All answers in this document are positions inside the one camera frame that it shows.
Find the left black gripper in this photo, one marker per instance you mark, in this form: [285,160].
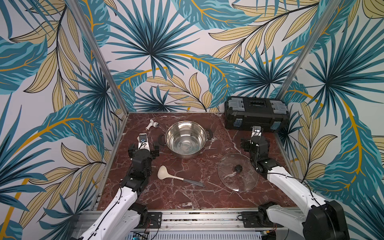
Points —
[155,152]

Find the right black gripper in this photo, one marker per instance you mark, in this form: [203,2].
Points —
[245,142]

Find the cream spoon grey handle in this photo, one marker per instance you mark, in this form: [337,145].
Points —
[163,174]

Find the glass pot lid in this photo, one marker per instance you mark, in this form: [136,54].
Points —
[237,173]

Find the stainless steel pot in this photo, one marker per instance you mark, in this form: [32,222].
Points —
[185,139]

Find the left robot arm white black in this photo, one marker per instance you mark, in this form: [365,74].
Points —
[126,195]

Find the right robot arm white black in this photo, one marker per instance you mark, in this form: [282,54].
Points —
[297,195]

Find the white pipe fitting far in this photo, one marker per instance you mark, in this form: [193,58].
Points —
[152,124]

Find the black plastic toolbox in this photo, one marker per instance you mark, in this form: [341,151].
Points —
[242,113]

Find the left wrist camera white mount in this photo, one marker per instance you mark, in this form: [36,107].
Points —
[143,142]

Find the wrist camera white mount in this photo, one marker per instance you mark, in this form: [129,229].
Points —
[143,142]
[256,131]

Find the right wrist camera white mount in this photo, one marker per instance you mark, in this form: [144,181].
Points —
[256,131]

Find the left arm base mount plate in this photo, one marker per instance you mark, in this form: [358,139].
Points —
[154,220]

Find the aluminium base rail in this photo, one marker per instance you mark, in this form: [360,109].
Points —
[207,219]

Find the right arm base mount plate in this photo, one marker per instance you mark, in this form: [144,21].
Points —
[251,219]

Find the left aluminium corner post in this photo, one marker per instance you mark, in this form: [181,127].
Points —
[86,28]

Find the aluminium corner post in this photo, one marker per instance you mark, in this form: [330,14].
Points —
[318,29]
[86,28]

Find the right aluminium corner post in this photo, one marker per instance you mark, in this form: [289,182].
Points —
[318,29]

